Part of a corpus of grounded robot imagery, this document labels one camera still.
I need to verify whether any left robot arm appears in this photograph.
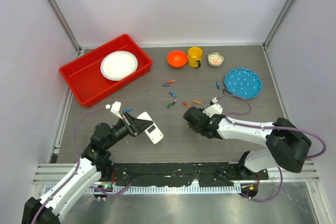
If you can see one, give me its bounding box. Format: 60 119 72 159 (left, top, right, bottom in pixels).
22 112 158 223

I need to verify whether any orange bowl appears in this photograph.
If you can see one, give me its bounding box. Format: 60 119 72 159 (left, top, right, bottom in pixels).
167 50 187 68

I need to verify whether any white cable duct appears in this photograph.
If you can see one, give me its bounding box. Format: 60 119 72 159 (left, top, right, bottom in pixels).
44 184 242 195

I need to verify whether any patterned small bowl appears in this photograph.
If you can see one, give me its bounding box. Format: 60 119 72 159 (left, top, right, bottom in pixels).
207 52 225 67

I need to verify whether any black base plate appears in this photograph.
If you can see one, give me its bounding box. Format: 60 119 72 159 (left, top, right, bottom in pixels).
96 162 269 187

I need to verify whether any white paper plate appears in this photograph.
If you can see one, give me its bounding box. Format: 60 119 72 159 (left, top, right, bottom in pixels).
100 51 138 81

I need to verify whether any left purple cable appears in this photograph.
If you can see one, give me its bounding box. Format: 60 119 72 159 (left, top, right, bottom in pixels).
31 105 108 224

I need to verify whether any red plastic bin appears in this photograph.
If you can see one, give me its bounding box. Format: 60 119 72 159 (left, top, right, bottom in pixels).
59 34 153 108

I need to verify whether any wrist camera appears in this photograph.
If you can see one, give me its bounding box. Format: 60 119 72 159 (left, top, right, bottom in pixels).
105 101 122 119
203 98 223 118

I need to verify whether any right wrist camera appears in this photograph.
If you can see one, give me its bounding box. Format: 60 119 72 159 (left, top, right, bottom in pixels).
203 98 223 118

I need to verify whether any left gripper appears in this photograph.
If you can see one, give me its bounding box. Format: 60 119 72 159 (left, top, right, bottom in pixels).
104 112 152 149

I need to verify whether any yellow mug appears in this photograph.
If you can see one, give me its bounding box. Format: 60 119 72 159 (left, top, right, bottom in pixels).
187 47 203 68

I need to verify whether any red battery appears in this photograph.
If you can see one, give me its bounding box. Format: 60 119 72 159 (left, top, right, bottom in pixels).
183 102 191 108

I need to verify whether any blue dotted plate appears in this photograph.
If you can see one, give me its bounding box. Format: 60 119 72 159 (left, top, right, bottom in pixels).
224 68 263 100

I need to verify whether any green battery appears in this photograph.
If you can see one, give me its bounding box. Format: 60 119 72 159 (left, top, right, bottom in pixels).
166 101 172 109

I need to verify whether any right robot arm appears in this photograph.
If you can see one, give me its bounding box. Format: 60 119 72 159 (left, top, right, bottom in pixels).
183 105 311 179

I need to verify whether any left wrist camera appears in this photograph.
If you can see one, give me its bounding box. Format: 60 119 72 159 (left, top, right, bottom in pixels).
105 101 122 119

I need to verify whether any white remote control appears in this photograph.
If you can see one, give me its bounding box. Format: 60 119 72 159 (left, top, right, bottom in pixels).
137 112 164 144

